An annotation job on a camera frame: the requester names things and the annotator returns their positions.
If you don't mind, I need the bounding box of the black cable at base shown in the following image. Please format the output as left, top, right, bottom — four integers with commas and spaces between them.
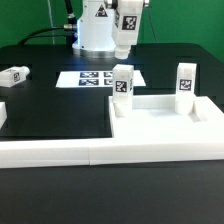
17, 0, 78, 46

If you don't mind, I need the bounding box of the white fence bar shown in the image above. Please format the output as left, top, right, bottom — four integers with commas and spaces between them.
0, 138, 224, 169
0, 102, 7, 129

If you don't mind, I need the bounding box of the white left fence bar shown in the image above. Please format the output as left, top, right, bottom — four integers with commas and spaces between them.
0, 102, 7, 129

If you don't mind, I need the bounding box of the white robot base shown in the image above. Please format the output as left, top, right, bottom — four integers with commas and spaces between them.
71, 0, 132, 58

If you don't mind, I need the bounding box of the white front fence bar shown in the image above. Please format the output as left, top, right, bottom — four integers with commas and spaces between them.
0, 138, 224, 169

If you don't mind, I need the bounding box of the white square tabletop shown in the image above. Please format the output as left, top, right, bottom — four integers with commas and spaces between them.
109, 94, 224, 143

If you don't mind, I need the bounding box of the white sheet with tag markers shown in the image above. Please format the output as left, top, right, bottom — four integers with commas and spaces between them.
55, 69, 147, 89

